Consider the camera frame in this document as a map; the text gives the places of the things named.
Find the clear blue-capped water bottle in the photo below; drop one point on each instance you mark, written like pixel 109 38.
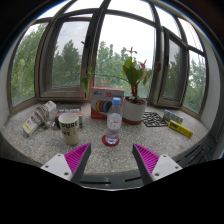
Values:
pixel 114 123

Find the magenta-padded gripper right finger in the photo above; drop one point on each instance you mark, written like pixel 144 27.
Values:
pixel 146 160

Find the flat round red coaster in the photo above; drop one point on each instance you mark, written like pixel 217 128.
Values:
pixel 106 142

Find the light blue small box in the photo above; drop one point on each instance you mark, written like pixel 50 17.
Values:
pixel 172 116

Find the potted plant in white pot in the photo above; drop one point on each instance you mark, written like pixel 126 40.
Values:
pixel 134 111

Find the cream printed mug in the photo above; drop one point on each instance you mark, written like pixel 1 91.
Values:
pixel 70 128

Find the dark colourful flat box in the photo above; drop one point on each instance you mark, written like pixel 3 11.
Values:
pixel 68 110

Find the red and white filament box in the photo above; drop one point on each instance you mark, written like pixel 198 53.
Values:
pixel 100 103

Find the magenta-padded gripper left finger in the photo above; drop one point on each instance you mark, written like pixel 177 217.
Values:
pixel 78 159

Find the black grid plate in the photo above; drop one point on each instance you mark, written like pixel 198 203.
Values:
pixel 154 119

